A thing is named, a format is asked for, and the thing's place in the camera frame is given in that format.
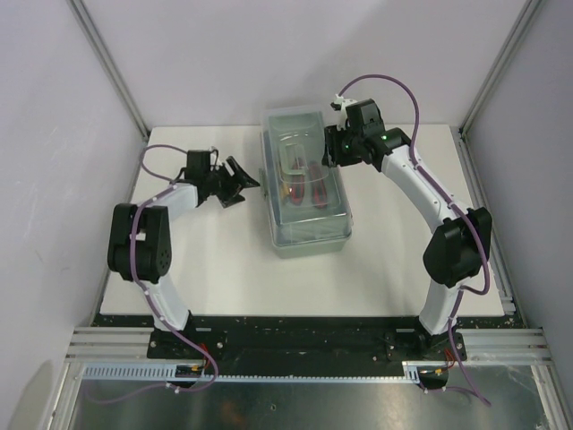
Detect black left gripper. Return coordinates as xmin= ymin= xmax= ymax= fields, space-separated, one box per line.
xmin=204 ymin=157 xmax=259 ymax=208

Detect red and black pliers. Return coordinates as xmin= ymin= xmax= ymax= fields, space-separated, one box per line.
xmin=282 ymin=157 xmax=329 ymax=210

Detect green plastic tool box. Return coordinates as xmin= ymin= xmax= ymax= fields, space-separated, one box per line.
xmin=260 ymin=107 xmax=353 ymax=259

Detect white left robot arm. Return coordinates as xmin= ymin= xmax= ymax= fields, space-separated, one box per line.
xmin=107 ymin=148 xmax=260 ymax=358

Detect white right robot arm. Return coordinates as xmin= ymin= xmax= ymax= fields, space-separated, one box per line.
xmin=322 ymin=95 xmax=492 ymax=359

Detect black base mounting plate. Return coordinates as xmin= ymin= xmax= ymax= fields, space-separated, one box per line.
xmin=91 ymin=313 xmax=469 ymax=375

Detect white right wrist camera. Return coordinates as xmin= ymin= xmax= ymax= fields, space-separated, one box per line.
xmin=330 ymin=94 xmax=356 ymax=131

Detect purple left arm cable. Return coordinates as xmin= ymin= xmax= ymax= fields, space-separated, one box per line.
xmin=84 ymin=143 xmax=220 ymax=404

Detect left aluminium frame post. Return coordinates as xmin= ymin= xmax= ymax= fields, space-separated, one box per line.
xmin=67 ymin=0 xmax=150 ymax=142

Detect aluminium frame post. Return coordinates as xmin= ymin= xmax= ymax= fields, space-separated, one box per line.
xmin=459 ymin=0 xmax=543 ymax=135
xmin=67 ymin=0 xmax=150 ymax=142

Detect grey slotted cable duct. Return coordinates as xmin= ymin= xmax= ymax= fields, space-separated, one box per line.
xmin=82 ymin=360 xmax=453 ymax=386

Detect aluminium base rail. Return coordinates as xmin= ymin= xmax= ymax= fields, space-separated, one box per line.
xmin=66 ymin=327 xmax=552 ymax=366

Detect right aluminium frame post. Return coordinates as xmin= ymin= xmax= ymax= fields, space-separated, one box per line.
xmin=459 ymin=0 xmax=543 ymax=135

